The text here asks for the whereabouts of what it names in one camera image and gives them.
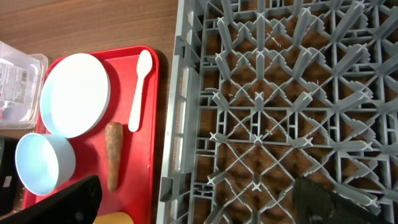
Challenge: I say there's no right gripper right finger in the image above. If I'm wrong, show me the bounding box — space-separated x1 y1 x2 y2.
293 177 394 224

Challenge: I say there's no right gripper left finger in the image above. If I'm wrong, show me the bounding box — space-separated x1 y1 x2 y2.
1 175 103 224

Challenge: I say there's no yellow plastic cup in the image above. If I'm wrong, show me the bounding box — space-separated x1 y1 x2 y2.
93 212 134 224

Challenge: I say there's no light blue rice bowl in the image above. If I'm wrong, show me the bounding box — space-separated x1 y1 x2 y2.
15 133 76 196

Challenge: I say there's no orange carrot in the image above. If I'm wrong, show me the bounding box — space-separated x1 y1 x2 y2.
105 121 124 192

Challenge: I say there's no black waste tray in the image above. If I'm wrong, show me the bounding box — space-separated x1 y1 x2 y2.
0 137 18 216

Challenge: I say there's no grey dishwasher rack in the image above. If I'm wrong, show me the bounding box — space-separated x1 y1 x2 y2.
156 0 397 223

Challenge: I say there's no clear plastic waste bin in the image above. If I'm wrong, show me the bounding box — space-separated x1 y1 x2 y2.
1 42 49 129

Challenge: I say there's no red serving tray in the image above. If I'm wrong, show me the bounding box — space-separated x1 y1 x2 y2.
53 45 159 223

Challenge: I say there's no large light blue plate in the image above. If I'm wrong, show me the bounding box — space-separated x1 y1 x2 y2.
40 53 111 138

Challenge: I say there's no white plastic spoon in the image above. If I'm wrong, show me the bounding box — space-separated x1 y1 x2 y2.
128 50 152 132

